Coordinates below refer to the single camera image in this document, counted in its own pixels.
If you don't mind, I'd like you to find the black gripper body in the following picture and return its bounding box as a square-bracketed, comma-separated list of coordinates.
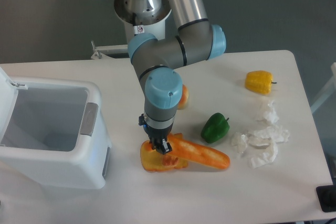
[138, 113, 173, 140]

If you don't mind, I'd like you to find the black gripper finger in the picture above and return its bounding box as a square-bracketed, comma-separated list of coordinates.
[156, 140, 172, 154]
[149, 140, 157, 151]

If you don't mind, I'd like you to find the long orange baguette bread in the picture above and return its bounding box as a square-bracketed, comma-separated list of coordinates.
[167, 134, 230, 170]

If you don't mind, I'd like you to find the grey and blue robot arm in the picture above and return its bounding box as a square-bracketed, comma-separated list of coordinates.
[114, 0, 226, 154]

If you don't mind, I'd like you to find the round braided bread roll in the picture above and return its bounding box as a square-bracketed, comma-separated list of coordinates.
[177, 85, 189, 110]

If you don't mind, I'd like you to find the yellow toast slice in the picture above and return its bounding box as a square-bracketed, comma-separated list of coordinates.
[140, 140, 188, 172]

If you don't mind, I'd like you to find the green bell pepper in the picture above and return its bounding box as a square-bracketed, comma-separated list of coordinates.
[201, 112, 230, 143]

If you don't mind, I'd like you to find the small crumpled white paper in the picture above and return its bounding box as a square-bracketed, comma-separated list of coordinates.
[231, 132, 248, 154]

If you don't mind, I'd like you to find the crumpled white paper lower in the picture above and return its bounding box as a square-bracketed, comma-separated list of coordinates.
[248, 125, 290, 168]

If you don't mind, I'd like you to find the white plastic bin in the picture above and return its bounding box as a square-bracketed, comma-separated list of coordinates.
[1, 71, 111, 189]

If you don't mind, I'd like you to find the crumpled white paper upper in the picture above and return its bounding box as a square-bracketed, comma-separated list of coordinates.
[255, 100, 279, 125]

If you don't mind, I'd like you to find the yellow bell pepper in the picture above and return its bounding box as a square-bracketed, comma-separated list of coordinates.
[245, 70, 277, 94]

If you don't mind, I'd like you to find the black device at edge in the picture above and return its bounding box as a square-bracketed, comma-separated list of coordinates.
[316, 185, 335, 212]

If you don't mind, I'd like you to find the white furniture at right edge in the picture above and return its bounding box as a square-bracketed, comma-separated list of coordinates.
[310, 62, 335, 114]

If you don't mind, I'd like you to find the white metal base frame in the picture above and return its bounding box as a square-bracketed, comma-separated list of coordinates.
[90, 40, 129, 59]

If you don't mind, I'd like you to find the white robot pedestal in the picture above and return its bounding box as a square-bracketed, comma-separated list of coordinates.
[114, 0, 171, 42]

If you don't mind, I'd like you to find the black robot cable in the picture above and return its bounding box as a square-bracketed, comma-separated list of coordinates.
[132, 13, 141, 38]

